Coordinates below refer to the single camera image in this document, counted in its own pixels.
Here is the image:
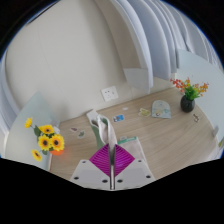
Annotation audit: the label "black round vase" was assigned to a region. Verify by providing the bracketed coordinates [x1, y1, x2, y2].
[180, 94, 196, 113]

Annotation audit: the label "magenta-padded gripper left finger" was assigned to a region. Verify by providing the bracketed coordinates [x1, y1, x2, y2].
[69, 143, 114, 191]

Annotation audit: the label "frosted glass desk partition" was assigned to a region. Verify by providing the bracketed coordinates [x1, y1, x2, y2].
[4, 91, 61, 168]
[175, 49, 224, 151]

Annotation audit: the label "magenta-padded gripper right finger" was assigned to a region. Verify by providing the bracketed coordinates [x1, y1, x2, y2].
[112, 143, 156, 191]

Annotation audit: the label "white wall socket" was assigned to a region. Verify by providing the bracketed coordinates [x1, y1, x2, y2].
[100, 85, 120, 103]

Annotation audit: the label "orange flowers with green leaves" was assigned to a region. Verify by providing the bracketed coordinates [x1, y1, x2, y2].
[169, 77, 210, 102]

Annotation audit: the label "pale yellow sticker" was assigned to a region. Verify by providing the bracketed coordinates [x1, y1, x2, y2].
[138, 107, 152, 118]

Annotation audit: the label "yellow artificial sunflower bouquet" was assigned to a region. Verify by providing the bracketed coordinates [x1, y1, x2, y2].
[24, 116, 66, 163]

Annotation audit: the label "white pleated curtain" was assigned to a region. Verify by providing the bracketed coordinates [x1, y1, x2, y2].
[0, 59, 21, 158]
[109, 0, 221, 91]

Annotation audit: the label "blue rectangular sticker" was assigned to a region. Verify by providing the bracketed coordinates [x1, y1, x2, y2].
[112, 114, 125, 123]

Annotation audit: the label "arch-shaped pale blue card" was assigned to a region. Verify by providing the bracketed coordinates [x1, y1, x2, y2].
[151, 99, 172, 120]

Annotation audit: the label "beige towel with green side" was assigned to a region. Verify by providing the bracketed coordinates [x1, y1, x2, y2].
[91, 114, 148, 168]

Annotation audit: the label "orange round vase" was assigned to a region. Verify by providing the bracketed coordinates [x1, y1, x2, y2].
[49, 148, 65, 157]

